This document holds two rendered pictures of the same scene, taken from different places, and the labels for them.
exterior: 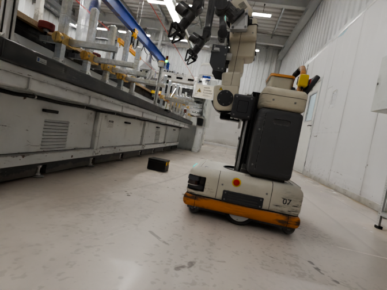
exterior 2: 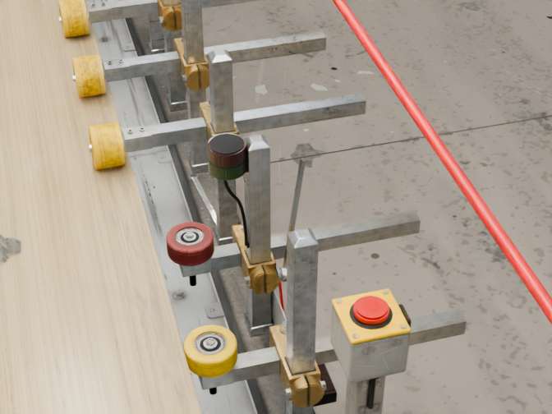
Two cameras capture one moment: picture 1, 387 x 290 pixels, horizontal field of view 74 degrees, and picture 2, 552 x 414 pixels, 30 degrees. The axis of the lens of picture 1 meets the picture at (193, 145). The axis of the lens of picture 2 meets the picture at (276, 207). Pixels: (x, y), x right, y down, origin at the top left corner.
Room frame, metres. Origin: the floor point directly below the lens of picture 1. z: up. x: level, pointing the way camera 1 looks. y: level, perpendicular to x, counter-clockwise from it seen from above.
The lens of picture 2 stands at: (2.35, 0.96, 2.03)
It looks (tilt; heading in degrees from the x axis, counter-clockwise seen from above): 39 degrees down; 337
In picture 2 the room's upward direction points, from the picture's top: straight up
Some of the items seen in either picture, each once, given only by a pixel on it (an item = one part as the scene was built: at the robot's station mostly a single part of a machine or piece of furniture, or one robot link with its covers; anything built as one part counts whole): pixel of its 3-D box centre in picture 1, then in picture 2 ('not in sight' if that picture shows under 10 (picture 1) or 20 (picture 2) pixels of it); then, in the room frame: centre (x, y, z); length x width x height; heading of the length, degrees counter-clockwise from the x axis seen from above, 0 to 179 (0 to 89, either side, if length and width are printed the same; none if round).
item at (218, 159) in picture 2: not in sight; (227, 149); (3.58, 0.52, 1.10); 0.06 x 0.06 x 0.02
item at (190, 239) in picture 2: not in sight; (191, 259); (3.62, 0.58, 0.85); 0.08 x 0.08 x 0.11
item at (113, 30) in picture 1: (108, 59); not in sight; (1.83, 0.70, 0.87); 0.04 x 0.04 x 0.48; 83
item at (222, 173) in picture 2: not in sight; (227, 163); (3.58, 0.52, 1.08); 0.06 x 0.06 x 0.02
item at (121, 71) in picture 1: (118, 71); not in sight; (1.87, 0.63, 0.81); 0.43 x 0.03 x 0.04; 83
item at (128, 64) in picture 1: (101, 60); not in sight; (1.62, 0.66, 0.81); 0.43 x 0.03 x 0.04; 83
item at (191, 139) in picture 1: (174, 109); not in sight; (6.51, 0.64, 0.95); 1.65 x 0.70 x 1.90; 83
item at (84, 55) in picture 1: (89, 57); not in sight; (1.61, 0.73, 0.81); 0.14 x 0.06 x 0.05; 173
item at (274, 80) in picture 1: (277, 87); not in sight; (1.72, -0.48, 0.87); 0.23 x 0.15 x 0.11; 173
